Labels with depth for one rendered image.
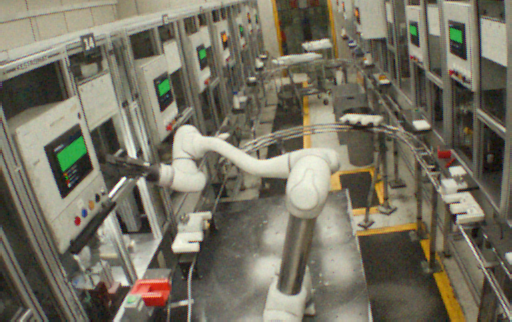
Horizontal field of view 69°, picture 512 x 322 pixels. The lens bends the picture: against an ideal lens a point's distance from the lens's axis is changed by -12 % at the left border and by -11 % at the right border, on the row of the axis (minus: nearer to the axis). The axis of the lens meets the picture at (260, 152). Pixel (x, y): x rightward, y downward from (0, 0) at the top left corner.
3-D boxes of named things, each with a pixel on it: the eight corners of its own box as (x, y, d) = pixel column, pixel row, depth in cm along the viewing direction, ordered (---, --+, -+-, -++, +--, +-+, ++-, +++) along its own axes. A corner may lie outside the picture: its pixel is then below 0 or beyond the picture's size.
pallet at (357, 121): (340, 128, 372) (339, 118, 369) (347, 123, 382) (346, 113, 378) (377, 132, 350) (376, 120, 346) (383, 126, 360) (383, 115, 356)
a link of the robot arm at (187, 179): (164, 192, 172) (166, 162, 177) (197, 198, 180) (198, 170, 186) (174, 185, 164) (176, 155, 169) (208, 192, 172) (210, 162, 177)
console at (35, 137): (69, 254, 132) (21, 129, 115) (9, 255, 136) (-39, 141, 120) (114, 197, 171) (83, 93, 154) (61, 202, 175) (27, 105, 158)
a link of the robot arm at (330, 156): (292, 144, 161) (285, 158, 149) (338, 137, 155) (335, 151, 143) (299, 174, 165) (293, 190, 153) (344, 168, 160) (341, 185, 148)
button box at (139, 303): (144, 327, 158) (135, 306, 154) (127, 327, 159) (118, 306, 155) (150, 314, 165) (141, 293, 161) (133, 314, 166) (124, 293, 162)
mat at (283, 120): (314, 218, 390) (314, 217, 389) (253, 224, 398) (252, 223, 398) (307, 80, 928) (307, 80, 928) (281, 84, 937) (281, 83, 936)
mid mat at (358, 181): (393, 211, 375) (393, 210, 375) (335, 218, 383) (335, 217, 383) (376, 166, 467) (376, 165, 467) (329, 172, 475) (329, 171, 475)
